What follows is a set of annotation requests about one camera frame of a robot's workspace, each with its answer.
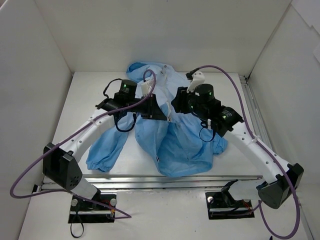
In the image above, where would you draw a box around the light blue zip jacket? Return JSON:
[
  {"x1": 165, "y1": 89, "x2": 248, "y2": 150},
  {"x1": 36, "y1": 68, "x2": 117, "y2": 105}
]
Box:
[{"x1": 86, "y1": 62, "x2": 228, "y2": 177}]

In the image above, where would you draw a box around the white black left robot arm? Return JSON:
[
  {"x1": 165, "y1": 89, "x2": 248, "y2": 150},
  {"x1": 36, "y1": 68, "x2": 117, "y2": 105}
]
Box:
[{"x1": 42, "y1": 78, "x2": 167, "y2": 210}]

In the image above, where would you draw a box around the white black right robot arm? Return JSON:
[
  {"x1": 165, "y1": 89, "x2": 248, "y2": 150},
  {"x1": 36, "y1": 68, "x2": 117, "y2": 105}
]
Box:
[{"x1": 171, "y1": 83, "x2": 304, "y2": 209}]

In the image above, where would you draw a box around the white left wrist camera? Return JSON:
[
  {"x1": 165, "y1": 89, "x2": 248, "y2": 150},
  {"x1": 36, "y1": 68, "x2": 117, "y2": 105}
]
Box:
[{"x1": 140, "y1": 77, "x2": 154, "y2": 97}]

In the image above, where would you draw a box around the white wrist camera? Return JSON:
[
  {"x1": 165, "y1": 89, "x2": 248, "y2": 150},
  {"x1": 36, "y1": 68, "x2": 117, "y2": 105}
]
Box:
[
  {"x1": 140, "y1": 77, "x2": 154, "y2": 97},
  {"x1": 186, "y1": 71, "x2": 205, "y2": 93}
]

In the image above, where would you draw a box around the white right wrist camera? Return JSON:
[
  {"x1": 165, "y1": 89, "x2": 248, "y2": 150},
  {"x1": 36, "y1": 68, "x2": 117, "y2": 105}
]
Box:
[{"x1": 186, "y1": 71, "x2": 205, "y2": 93}]

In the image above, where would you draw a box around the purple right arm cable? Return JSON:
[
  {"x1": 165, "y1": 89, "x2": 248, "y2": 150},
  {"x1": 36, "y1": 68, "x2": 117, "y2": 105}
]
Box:
[{"x1": 186, "y1": 64, "x2": 300, "y2": 238}]

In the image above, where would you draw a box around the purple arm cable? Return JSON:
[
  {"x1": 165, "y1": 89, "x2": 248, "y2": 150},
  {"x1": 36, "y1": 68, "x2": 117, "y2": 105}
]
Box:
[
  {"x1": 186, "y1": 64, "x2": 300, "y2": 238},
  {"x1": 9, "y1": 69, "x2": 158, "y2": 221}
]

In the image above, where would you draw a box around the aluminium rail front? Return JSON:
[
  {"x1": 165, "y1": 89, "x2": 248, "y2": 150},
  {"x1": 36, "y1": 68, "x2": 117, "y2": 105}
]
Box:
[{"x1": 32, "y1": 174, "x2": 263, "y2": 192}]

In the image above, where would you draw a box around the aluminium rail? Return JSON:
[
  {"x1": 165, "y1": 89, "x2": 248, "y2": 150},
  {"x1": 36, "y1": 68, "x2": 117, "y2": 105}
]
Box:
[
  {"x1": 32, "y1": 174, "x2": 263, "y2": 192},
  {"x1": 239, "y1": 75, "x2": 315, "y2": 240}
]

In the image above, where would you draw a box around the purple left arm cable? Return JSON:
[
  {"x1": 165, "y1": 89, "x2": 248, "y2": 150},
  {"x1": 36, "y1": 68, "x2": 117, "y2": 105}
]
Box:
[{"x1": 9, "y1": 69, "x2": 158, "y2": 221}]

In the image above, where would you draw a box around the aluminium rail right side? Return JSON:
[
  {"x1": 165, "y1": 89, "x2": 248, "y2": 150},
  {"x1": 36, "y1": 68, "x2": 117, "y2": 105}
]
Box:
[{"x1": 239, "y1": 75, "x2": 315, "y2": 240}]

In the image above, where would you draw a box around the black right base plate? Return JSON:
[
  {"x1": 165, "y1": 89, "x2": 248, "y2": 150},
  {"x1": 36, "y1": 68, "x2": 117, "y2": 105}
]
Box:
[{"x1": 205, "y1": 192, "x2": 255, "y2": 220}]

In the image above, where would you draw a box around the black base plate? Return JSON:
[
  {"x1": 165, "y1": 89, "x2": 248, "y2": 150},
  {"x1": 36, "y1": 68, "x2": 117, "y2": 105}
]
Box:
[
  {"x1": 205, "y1": 192, "x2": 255, "y2": 220},
  {"x1": 68, "y1": 196, "x2": 116, "y2": 224}
]

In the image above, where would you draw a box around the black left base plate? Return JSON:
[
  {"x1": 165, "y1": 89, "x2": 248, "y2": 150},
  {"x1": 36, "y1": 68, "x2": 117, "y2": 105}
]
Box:
[{"x1": 68, "y1": 196, "x2": 116, "y2": 224}]

